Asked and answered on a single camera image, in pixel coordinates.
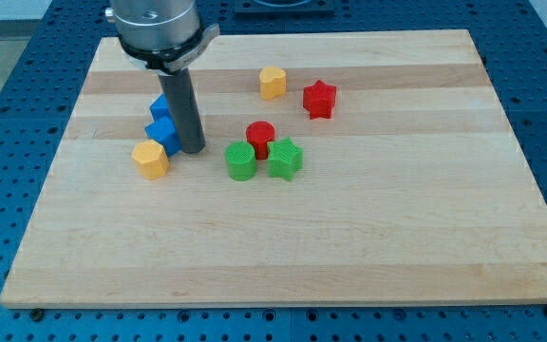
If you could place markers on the light wooden board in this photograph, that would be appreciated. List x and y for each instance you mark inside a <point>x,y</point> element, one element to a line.
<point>414,193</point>

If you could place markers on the blue block behind rod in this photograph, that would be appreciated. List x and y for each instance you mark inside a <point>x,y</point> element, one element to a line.
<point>159,108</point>

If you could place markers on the red cylinder block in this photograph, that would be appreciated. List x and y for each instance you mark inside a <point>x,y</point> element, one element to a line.
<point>258,135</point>

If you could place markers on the yellow heart block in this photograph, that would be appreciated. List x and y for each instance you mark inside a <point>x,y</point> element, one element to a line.
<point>272,82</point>

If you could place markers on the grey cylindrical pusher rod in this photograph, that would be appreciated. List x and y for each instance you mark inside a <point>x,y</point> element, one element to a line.
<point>178,91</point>

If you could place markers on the blue cube block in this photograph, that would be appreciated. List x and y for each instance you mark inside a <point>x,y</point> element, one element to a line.
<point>164,132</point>

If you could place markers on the green cylinder block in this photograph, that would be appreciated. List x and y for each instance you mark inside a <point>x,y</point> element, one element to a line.
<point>240,161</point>

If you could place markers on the green star block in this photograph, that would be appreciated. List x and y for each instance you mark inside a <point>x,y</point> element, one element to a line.
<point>285,159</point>

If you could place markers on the red star block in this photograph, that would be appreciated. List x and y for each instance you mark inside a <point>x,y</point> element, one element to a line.
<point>319,100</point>

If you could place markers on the yellow hexagon block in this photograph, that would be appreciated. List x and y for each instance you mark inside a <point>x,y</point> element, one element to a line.
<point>150,159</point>

